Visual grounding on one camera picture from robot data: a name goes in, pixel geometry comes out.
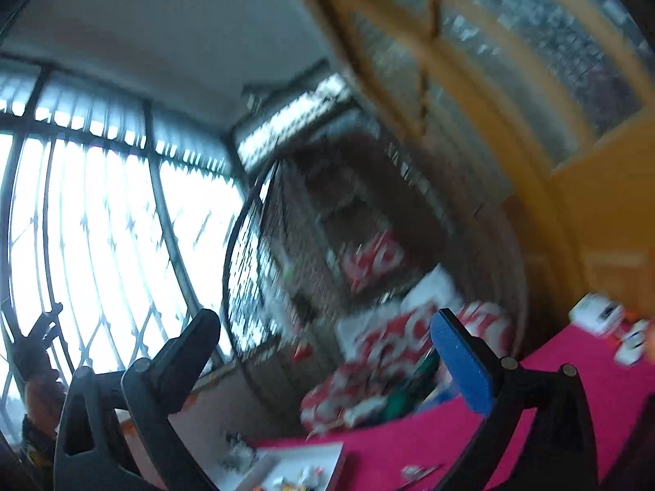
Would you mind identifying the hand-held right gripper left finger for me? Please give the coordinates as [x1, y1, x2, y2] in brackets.
[54, 308, 222, 491]

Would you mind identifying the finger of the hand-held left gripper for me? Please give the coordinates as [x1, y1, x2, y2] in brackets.
[20, 303, 65, 356]

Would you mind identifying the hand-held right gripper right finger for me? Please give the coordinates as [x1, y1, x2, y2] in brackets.
[430, 308, 601, 491]

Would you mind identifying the white shallow box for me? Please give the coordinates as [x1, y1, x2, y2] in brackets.
[211, 441, 347, 491]

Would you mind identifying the person's left hand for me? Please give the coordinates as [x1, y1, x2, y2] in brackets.
[25, 372, 68, 437]

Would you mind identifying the round red patterned cushion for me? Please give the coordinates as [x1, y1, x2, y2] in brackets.
[458, 301, 515, 356]

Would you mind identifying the green cloth item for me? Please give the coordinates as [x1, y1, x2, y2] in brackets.
[383, 360, 439, 421]

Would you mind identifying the metal framed window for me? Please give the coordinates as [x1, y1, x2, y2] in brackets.
[0, 56, 247, 443]

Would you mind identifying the flat red patterned seat cushion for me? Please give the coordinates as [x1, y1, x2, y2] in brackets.
[301, 362, 392, 433]

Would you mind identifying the small red patterned pillow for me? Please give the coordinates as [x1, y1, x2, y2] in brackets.
[342, 232, 406, 293]

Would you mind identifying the brown wicker hanging egg chair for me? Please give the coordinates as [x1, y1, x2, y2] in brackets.
[222, 128, 528, 435]

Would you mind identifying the white round timer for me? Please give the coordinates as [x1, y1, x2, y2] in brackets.
[613, 318, 652, 365]

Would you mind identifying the wooden door with glass panes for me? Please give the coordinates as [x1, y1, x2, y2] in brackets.
[276, 0, 655, 369]

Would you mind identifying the white device with orange strap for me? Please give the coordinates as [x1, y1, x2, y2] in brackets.
[569, 293, 626, 337]

